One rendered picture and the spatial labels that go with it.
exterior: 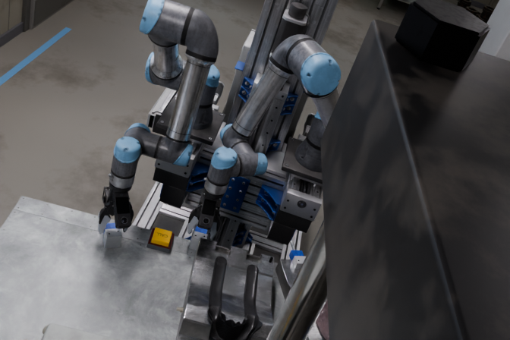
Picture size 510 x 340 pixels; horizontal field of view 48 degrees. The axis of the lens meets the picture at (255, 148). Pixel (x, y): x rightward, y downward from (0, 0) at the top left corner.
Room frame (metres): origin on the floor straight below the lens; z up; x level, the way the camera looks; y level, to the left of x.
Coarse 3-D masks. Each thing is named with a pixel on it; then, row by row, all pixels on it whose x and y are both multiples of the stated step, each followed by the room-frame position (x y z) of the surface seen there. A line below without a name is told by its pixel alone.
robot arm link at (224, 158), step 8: (216, 152) 1.48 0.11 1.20; (224, 152) 1.49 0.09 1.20; (232, 152) 1.50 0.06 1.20; (216, 160) 1.46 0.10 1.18; (224, 160) 1.45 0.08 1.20; (232, 160) 1.47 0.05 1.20; (216, 168) 1.45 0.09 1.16; (224, 168) 1.45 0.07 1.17; (232, 168) 1.47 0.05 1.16; (208, 176) 1.47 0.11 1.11; (216, 176) 1.45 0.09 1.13; (224, 176) 1.46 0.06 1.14; (232, 176) 1.48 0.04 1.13; (216, 184) 1.45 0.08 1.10; (224, 184) 1.46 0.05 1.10
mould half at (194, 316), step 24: (240, 264) 1.36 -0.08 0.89; (264, 264) 1.40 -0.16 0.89; (192, 288) 1.20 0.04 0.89; (240, 288) 1.27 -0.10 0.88; (264, 288) 1.30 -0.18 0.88; (192, 312) 1.08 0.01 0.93; (240, 312) 1.14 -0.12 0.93; (264, 312) 1.19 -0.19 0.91; (192, 336) 1.05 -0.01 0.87; (264, 336) 1.08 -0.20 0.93
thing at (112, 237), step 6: (108, 222) 1.40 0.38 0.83; (108, 228) 1.36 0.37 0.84; (114, 228) 1.36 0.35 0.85; (120, 228) 1.37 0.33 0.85; (108, 234) 1.33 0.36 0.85; (114, 234) 1.34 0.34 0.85; (120, 234) 1.34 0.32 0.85; (108, 240) 1.32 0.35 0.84; (114, 240) 1.33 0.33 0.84; (120, 240) 1.34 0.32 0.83; (108, 246) 1.32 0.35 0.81; (114, 246) 1.33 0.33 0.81
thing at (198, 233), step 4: (196, 228) 1.50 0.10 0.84; (200, 228) 1.51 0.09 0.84; (196, 232) 1.47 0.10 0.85; (200, 232) 1.49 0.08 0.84; (204, 232) 1.50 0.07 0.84; (192, 236) 1.46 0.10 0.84; (196, 236) 1.45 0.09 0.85; (200, 236) 1.46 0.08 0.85; (204, 236) 1.47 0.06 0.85; (192, 240) 1.44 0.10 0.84; (196, 240) 1.44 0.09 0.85; (192, 244) 1.44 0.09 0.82; (196, 244) 1.44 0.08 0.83; (192, 248) 1.44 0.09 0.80; (196, 248) 1.44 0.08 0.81
